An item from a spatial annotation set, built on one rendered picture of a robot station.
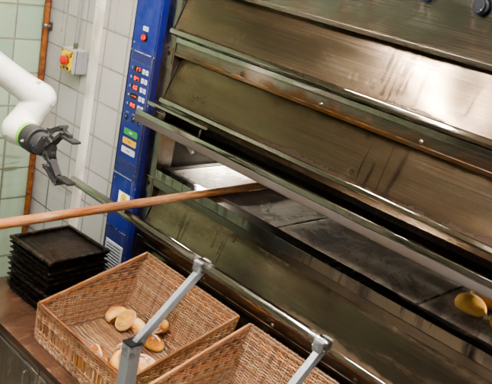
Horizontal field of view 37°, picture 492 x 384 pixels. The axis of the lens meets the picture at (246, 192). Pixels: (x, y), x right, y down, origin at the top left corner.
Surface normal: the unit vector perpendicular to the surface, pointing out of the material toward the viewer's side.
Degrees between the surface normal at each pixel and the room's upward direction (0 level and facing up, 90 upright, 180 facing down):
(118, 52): 90
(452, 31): 90
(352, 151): 70
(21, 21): 90
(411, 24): 90
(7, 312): 0
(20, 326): 0
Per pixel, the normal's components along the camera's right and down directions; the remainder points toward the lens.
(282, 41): -0.59, -0.22
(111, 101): -0.70, 0.10
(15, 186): 0.69, 0.36
